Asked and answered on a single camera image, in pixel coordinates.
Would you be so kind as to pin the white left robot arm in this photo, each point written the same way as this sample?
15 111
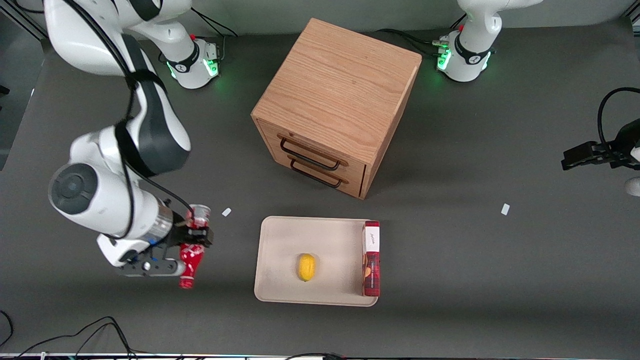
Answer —
467 55

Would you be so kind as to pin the wooden drawer cabinet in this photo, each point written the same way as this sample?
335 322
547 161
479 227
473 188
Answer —
340 90

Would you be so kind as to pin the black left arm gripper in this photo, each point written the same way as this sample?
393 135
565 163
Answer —
621 147

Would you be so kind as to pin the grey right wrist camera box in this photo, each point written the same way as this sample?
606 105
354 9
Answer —
155 267

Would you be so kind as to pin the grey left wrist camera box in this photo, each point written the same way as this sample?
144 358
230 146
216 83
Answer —
633 186

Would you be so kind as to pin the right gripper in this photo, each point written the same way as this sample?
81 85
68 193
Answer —
183 234

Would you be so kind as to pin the dark aluminium frame rail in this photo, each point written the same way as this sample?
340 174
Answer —
20 19

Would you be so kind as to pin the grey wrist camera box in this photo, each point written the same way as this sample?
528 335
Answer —
633 186
155 267

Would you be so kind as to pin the red coke bottle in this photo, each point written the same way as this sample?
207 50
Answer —
191 262

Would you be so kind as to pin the red snack box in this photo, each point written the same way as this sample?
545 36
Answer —
371 265

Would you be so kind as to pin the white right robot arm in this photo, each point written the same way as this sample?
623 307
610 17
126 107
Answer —
100 195

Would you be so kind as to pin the yellow lemon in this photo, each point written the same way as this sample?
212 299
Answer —
307 267

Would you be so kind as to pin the beige plastic tray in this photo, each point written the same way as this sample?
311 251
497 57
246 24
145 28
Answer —
332 260

